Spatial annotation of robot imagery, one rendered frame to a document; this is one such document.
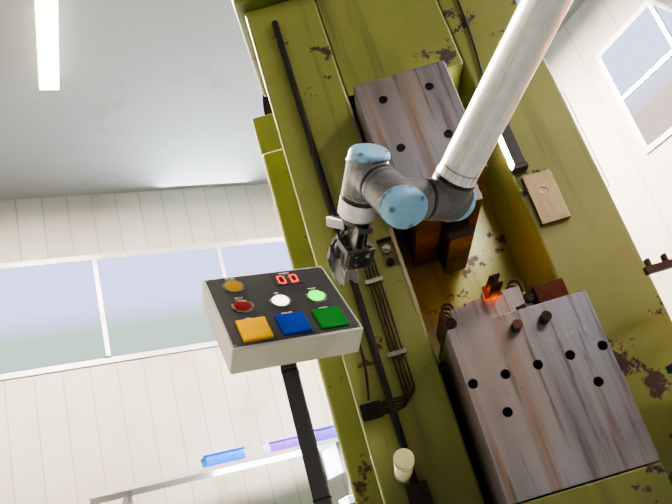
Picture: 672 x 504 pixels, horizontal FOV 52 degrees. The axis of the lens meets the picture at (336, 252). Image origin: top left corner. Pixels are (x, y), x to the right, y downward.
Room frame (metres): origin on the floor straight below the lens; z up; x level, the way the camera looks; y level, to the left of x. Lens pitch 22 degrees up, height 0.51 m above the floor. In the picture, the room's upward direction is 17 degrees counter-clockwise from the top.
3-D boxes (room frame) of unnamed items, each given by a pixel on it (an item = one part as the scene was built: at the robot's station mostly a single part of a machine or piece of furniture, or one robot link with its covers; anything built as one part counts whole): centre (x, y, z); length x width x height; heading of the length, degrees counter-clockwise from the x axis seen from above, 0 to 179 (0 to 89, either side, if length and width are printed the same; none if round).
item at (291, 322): (1.61, 0.15, 1.01); 0.07 x 0.05 x 0.07; 116
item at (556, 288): (1.88, -0.53, 0.95); 0.12 x 0.09 x 0.07; 1
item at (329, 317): (1.66, 0.06, 1.01); 0.07 x 0.05 x 0.07; 116
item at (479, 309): (2.03, -0.35, 0.96); 0.42 x 0.20 x 0.09; 1
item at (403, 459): (1.72, -0.01, 0.62); 0.44 x 0.05 x 0.05; 1
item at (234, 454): (5.09, 1.22, 1.25); 0.30 x 0.21 x 0.10; 116
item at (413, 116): (2.03, -0.39, 1.56); 0.42 x 0.39 x 0.40; 1
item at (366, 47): (2.18, -0.39, 2.06); 0.44 x 0.41 x 0.47; 1
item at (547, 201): (1.95, -0.66, 1.27); 0.09 x 0.02 x 0.17; 91
